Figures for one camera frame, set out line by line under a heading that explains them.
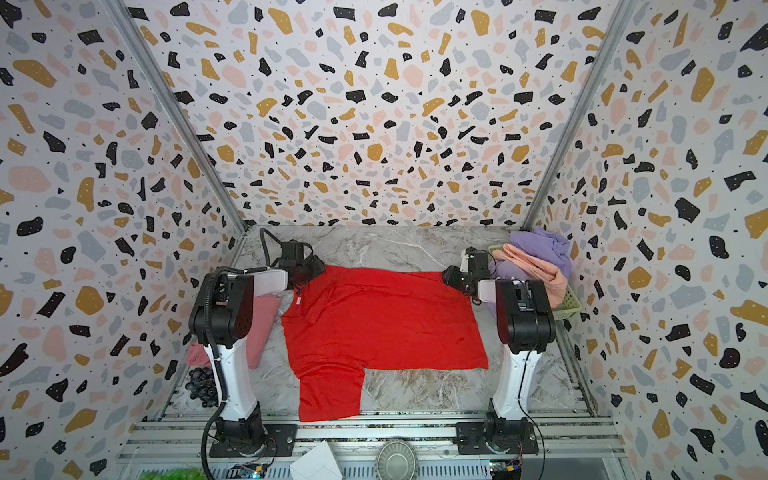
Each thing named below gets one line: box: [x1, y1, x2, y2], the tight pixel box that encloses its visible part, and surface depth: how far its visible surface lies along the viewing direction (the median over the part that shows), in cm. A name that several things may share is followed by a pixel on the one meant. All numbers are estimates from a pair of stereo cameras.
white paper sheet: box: [289, 440, 343, 480], surface depth 68 cm
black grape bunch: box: [185, 367, 219, 408], surface depth 79 cm
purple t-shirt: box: [490, 226, 572, 281], surface depth 100 cm
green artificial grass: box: [138, 468, 207, 480], surface depth 68 cm
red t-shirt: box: [281, 266, 489, 423], surface depth 94 cm
